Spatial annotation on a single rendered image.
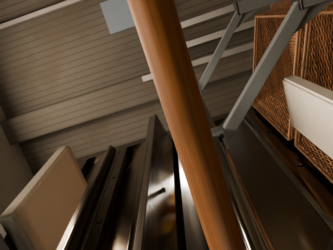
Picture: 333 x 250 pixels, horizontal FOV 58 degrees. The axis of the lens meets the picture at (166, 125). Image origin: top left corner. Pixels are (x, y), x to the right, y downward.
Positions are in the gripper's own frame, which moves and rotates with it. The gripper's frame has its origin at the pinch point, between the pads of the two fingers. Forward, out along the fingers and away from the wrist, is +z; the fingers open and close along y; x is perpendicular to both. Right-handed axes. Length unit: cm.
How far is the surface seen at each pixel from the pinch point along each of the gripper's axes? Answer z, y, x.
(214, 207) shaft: 4.7, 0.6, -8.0
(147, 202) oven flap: 62, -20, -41
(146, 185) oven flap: 72, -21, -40
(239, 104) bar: 41.7, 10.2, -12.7
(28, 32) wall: 342, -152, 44
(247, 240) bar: 11.4, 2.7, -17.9
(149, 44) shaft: 5.0, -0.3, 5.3
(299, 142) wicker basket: 91, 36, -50
